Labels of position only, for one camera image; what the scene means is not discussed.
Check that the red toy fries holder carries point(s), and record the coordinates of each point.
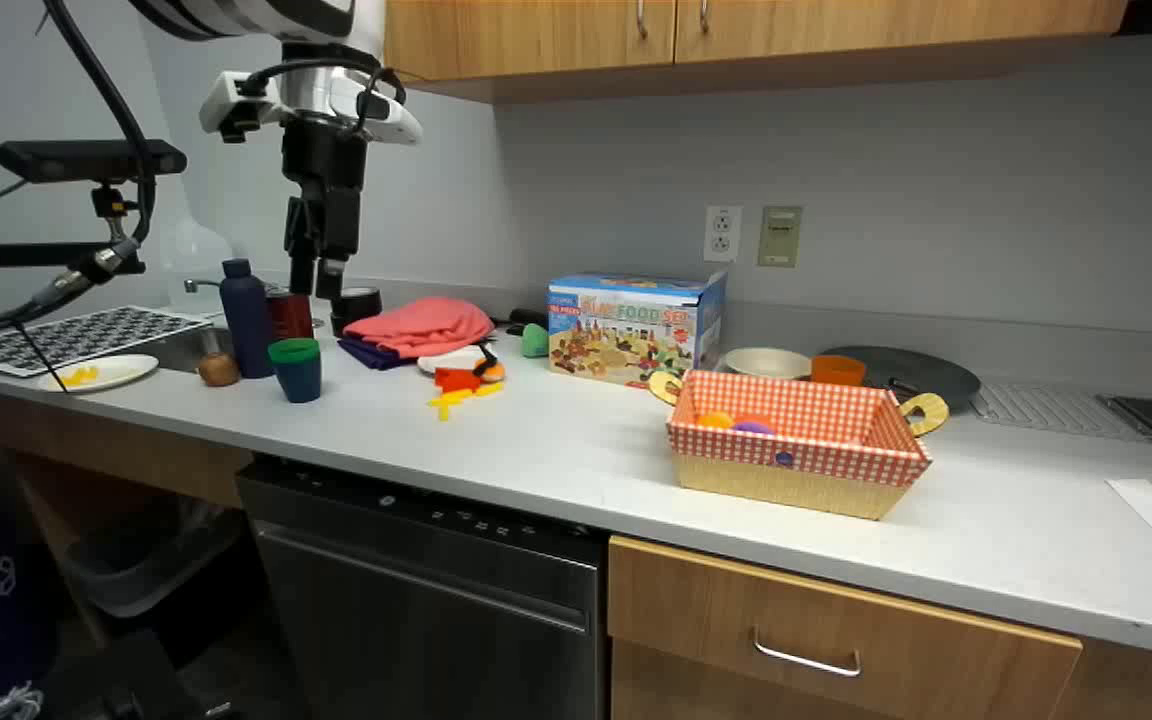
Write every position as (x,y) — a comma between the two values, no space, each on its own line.
(458,378)

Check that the white drawer with wooden front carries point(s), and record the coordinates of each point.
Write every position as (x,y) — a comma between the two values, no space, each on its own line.
(871,626)

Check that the small brown ball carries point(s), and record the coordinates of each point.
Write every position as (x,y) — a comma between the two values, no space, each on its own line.
(217,368)

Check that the small yellow toy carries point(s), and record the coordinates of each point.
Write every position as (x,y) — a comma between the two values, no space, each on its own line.
(717,423)

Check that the blue bottle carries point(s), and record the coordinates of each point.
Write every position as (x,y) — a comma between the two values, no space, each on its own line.
(246,323)

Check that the yellow food piece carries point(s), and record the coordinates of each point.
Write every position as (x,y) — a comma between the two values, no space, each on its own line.
(80,378)

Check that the red checkered basket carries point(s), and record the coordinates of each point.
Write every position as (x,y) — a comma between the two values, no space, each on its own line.
(800,454)

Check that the blue toy food box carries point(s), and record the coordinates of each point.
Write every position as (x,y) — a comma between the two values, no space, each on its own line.
(639,326)

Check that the white plate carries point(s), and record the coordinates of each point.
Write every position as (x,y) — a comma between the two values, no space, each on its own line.
(125,368)

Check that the navy cloth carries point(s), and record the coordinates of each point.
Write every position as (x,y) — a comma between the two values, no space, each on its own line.
(366,353)

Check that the silver faucet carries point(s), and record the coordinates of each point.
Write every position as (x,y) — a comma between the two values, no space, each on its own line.
(201,281)

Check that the dark red can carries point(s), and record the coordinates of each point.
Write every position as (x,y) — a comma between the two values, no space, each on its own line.
(288,318)

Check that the wooden upper cabinet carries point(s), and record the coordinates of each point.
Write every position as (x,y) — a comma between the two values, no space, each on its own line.
(739,33)

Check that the white wall outlet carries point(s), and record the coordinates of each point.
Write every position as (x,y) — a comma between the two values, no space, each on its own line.
(720,232)

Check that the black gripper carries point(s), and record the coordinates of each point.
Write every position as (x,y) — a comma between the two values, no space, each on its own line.
(323,162)

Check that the black round object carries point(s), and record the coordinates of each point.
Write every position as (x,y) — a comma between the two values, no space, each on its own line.
(521,323)

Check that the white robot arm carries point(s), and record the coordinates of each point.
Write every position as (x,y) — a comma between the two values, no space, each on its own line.
(336,97)

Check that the black cup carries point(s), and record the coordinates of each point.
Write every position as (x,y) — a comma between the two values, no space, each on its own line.
(357,309)

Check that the orange cup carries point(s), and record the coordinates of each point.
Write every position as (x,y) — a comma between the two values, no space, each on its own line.
(838,368)

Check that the pink cloth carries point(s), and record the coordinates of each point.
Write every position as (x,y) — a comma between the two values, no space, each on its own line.
(420,326)

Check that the gray drying mat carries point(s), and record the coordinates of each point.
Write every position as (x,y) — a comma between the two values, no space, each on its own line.
(71,335)

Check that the beige light switch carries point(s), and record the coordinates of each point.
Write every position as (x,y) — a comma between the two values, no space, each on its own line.
(776,239)

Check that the white bowl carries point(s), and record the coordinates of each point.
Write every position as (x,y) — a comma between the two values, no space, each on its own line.
(763,360)

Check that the black stereo camera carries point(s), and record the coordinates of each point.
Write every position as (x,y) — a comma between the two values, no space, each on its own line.
(80,162)

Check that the black trash bin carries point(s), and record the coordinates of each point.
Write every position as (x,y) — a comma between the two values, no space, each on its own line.
(148,562)

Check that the green cup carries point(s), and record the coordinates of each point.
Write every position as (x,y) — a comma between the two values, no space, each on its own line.
(292,372)

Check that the purple toy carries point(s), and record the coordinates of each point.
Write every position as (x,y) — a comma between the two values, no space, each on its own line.
(748,427)

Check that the black pan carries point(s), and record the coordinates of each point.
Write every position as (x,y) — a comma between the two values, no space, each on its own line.
(920,372)

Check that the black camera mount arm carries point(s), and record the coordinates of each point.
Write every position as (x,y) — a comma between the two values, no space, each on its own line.
(18,254)

